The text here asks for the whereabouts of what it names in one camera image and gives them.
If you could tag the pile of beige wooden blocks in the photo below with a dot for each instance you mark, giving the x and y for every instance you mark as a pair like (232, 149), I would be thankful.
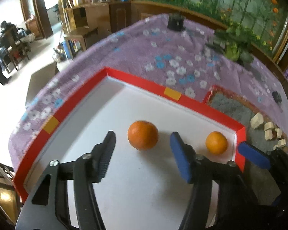
(268, 134)

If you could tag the large orange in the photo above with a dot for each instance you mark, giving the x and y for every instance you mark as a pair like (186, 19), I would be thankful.
(142, 135)

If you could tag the black cup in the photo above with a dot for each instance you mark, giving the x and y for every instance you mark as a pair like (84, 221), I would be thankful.
(175, 21)

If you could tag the green potted plant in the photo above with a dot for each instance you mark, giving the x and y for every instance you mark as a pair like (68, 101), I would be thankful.
(234, 44)

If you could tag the purple floral tablecloth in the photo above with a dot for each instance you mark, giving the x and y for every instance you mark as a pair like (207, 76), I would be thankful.
(163, 52)

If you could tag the small orange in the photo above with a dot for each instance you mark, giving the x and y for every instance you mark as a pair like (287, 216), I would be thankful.
(216, 142)

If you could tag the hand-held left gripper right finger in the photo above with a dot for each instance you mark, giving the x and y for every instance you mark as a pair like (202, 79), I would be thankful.
(180, 158)

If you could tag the brown cardboard box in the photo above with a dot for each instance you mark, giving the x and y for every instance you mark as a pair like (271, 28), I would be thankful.
(42, 81)

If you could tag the floral landscape wall panel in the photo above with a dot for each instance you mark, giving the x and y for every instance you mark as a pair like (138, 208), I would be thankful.
(218, 4)

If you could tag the wooden side table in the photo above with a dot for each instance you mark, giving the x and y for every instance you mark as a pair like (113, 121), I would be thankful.
(80, 38)

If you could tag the grey mat with red border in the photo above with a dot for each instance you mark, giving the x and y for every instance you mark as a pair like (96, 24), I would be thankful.
(232, 107)

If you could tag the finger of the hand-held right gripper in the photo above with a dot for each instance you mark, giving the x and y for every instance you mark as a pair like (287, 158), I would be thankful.
(253, 153)
(278, 198)

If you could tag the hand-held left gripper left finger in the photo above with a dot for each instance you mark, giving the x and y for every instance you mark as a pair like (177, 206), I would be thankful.
(108, 148)

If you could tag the small black device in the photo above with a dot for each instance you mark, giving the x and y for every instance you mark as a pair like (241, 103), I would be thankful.
(276, 96)

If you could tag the red box with white inside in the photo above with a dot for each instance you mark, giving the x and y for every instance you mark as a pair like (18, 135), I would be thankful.
(134, 186)

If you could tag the wooden chair with dark bag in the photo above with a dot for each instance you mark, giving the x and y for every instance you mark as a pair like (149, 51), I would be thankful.
(10, 44)

